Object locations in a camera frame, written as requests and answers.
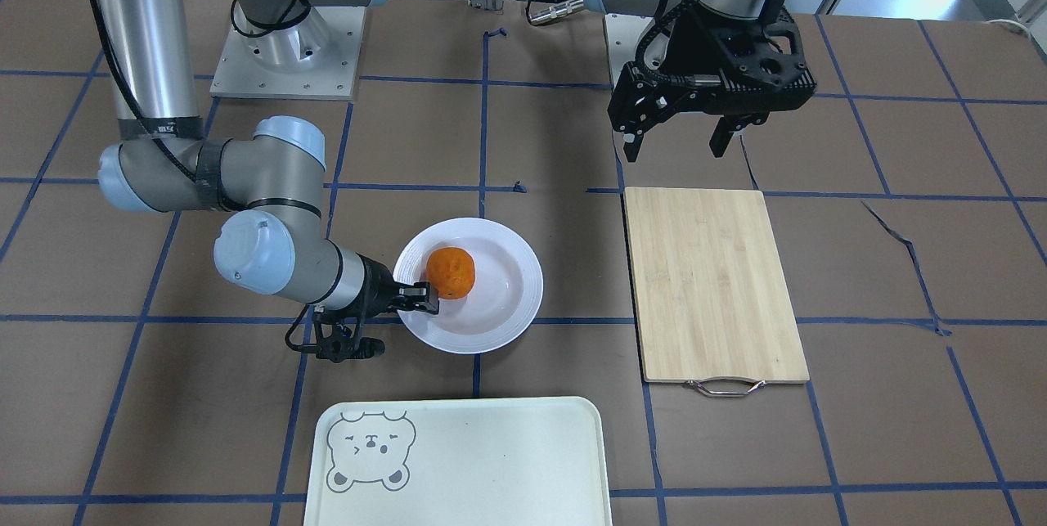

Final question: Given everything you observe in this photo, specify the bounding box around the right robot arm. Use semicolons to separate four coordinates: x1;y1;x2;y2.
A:
90;0;440;320

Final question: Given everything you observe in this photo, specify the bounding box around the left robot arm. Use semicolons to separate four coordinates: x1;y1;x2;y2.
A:
584;0;816;162

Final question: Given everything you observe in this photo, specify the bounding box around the bamboo cutting board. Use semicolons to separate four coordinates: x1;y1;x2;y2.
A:
623;187;809;395

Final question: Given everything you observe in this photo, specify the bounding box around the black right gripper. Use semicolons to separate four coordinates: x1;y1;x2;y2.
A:
356;255;440;321

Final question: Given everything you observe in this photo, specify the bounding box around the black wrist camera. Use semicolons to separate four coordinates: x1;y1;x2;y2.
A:
284;307;386;361

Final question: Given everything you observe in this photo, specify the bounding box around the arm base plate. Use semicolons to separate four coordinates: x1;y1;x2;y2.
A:
604;14;654;85
210;7;367;101

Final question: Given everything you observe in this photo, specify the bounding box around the orange fruit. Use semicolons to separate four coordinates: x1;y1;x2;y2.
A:
425;246;476;301

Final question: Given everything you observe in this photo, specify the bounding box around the white round plate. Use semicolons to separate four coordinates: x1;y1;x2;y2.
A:
393;218;543;354

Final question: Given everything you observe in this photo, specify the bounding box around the cream bear tray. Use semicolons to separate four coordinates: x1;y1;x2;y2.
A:
303;396;612;525

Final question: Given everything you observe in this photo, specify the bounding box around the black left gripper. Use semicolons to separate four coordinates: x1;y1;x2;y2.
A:
607;2;816;162

